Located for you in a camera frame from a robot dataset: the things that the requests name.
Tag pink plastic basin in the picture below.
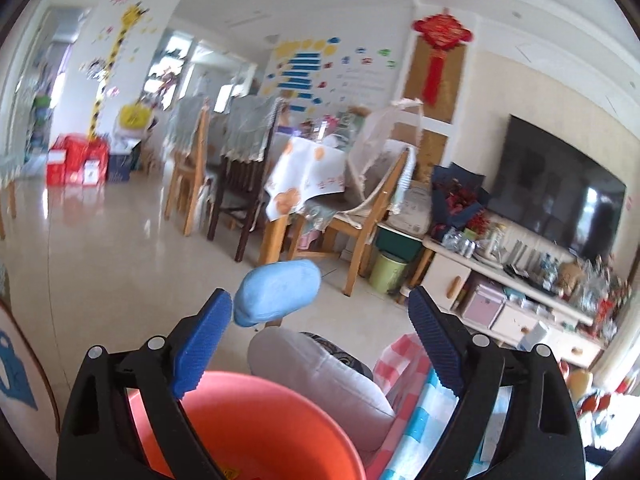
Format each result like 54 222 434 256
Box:
127 369 368 480

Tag white milk bottle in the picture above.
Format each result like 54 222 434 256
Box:
518 322 548 352

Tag pink storage box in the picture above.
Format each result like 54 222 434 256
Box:
461 281 506 328

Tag white tv cabinet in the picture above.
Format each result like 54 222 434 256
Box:
410 236 605 368

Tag grey cushion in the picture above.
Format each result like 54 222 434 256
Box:
247 327 395 454

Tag green waste bin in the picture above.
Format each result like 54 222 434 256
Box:
369 252 408 294

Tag blue round stool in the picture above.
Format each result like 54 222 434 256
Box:
233 259 322 327

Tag black flat television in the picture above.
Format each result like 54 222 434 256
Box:
488 116 626 260

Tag dark blue flower bouquet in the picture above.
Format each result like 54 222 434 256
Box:
430 162 490 242

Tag red gift boxes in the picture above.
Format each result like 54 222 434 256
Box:
46 133 108 188

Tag wooden dining chair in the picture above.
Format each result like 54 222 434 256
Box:
286 140 416 297

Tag dining table with white cloth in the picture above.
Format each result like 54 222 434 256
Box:
258 132 346 266

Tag dark wooden chair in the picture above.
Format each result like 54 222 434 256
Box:
207 96 284 262

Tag giraffe height chart sticker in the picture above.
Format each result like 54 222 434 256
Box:
87 1 148 140

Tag red chinese knot decoration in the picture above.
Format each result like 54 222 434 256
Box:
412 8 473 106

